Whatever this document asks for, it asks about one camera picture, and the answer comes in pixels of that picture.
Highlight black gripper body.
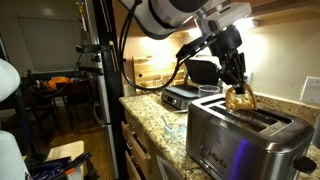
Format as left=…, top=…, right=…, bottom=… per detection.
left=207, top=25, right=248, bottom=87

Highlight stainless steel two-slot toaster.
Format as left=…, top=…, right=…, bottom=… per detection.
left=185, top=93, right=318, bottom=180

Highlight clear glass rectangular bowl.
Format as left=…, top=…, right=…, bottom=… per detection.
left=161, top=111, right=188, bottom=143

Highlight bright under-cabinet light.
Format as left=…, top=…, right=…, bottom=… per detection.
left=184, top=16, right=261, bottom=38

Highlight clear drinking glass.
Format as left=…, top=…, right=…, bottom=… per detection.
left=198, top=84, right=222, bottom=99

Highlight black panini grill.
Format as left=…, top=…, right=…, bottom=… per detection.
left=160, top=56, right=223, bottom=111

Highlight wooden upper cabinet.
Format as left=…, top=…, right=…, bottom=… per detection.
left=181, top=0, right=320, bottom=28

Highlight light wooden board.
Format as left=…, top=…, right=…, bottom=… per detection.
left=132, top=54, right=187, bottom=92

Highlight dark grey water bottle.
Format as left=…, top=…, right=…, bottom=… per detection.
left=312, top=114, right=320, bottom=150

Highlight stainless dishwasher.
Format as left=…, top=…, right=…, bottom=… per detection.
left=155, top=154, right=186, bottom=180

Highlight wooden counter drawers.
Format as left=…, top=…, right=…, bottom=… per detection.
left=120, top=109, right=158, bottom=180

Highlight stainless steel refrigerator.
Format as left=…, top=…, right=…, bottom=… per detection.
left=96, top=74, right=120, bottom=179

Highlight dark wooden chair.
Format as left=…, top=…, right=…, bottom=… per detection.
left=54, top=81, right=101, bottom=133

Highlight orange cloth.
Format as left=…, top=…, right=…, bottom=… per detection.
left=46, top=76, right=73, bottom=90

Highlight window with white blinds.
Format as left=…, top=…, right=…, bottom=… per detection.
left=18, top=16, right=83, bottom=73

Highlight light wooden stool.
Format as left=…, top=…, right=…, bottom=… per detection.
left=46, top=139, right=86, bottom=180

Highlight dark dining table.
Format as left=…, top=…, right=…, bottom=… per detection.
left=20, top=69, right=99, bottom=98

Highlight black blue gear pile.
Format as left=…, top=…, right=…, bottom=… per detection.
left=26, top=151, right=99, bottom=180

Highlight black tripod stand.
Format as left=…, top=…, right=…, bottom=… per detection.
left=0, top=33, right=43, bottom=161

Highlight white rounded housing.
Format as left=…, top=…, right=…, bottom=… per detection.
left=0, top=58, right=21, bottom=103
left=0, top=129, right=31, bottom=180

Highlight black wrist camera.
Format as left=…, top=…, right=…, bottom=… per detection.
left=175, top=33, right=219, bottom=62

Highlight white switch plate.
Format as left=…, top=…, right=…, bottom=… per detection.
left=299, top=76, right=320, bottom=106

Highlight metal wire rack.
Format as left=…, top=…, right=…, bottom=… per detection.
left=153, top=75, right=174, bottom=91

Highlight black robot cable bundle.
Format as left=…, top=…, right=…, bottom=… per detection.
left=118, top=0, right=188, bottom=93

